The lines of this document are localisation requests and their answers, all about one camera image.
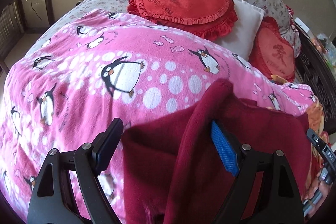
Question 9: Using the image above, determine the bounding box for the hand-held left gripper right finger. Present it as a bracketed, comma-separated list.
[211, 120, 305, 224]

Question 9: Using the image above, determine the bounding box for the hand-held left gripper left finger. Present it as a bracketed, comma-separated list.
[27, 118, 124, 224]

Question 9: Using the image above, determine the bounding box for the dark red knit sweater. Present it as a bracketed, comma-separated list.
[121, 79, 313, 224]

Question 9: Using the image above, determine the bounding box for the orange floral blanket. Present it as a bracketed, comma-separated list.
[272, 74, 336, 214]

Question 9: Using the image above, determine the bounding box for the dark carved wooden headboard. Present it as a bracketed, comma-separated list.
[294, 18, 336, 135]

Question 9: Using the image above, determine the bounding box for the pink penguin print blanket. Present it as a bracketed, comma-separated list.
[0, 9, 319, 224]

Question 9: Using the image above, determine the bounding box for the colourful clutter pile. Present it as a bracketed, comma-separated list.
[312, 32, 336, 67]

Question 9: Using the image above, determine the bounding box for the small red heart pillow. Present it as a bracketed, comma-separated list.
[248, 17, 297, 83]

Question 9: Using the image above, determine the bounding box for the white pillow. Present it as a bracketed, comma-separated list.
[215, 0, 265, 62]

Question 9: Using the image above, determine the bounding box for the black cable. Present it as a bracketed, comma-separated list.
[28, 0, 43, 22]

